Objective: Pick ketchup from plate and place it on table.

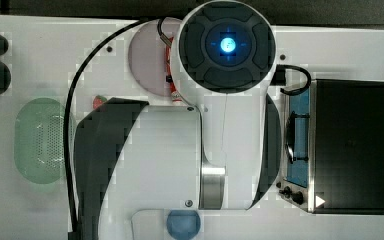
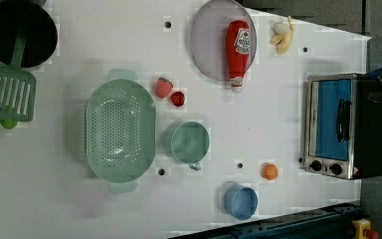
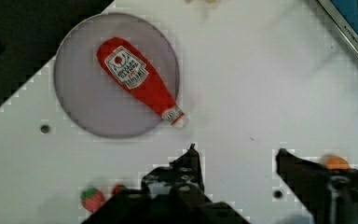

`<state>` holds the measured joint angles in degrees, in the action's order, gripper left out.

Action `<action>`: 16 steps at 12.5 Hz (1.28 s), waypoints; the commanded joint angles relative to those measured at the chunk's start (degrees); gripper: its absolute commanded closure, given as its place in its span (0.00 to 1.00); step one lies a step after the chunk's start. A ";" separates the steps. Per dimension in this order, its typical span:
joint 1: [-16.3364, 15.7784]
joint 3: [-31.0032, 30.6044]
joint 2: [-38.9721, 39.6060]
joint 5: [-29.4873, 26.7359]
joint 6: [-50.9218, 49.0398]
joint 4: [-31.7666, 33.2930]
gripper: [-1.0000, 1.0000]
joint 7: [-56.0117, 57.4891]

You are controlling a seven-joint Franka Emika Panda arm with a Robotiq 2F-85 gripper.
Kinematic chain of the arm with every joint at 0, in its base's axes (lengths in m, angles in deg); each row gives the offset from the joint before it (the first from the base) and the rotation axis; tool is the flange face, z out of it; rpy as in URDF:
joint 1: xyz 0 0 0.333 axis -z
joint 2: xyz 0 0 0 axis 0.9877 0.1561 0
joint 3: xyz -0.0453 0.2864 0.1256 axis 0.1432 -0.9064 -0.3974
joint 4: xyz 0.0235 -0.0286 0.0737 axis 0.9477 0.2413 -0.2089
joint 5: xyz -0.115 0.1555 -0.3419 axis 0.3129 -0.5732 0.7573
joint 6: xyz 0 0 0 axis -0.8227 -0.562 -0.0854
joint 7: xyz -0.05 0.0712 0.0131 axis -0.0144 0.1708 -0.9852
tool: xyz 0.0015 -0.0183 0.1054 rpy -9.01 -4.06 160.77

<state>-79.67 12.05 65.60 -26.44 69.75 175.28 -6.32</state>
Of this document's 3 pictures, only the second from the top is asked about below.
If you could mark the black frying pan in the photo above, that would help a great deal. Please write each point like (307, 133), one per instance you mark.
(40, 32)

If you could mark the green plastic colander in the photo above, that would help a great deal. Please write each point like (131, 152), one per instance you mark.
(120, 130)

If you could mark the pink toy strawberry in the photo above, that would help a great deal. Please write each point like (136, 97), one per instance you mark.
(163, 87)

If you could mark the grey round plate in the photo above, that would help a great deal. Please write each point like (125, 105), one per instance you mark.
(208, 36)

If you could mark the green toy lime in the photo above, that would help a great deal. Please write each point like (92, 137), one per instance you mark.
(8, 123)

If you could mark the blue bowl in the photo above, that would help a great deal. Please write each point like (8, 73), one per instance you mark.
(241, 201)

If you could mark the orange toy fruit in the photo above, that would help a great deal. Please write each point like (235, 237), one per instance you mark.
(270, 172)

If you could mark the yellow red clamp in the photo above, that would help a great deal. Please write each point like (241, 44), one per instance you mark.
(363, 230)

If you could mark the peeled toy banana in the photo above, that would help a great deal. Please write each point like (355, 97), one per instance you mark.
(283, 35)

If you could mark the green slotted spatula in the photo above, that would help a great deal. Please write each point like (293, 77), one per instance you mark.
(17, 87)

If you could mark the blue metal frame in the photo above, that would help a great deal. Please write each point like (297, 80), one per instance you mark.
(331, 222)

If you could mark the red ketchup bottle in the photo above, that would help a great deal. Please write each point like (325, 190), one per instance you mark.
(238, 46)

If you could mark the green metal cup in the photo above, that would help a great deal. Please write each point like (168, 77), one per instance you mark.
(190, 143)

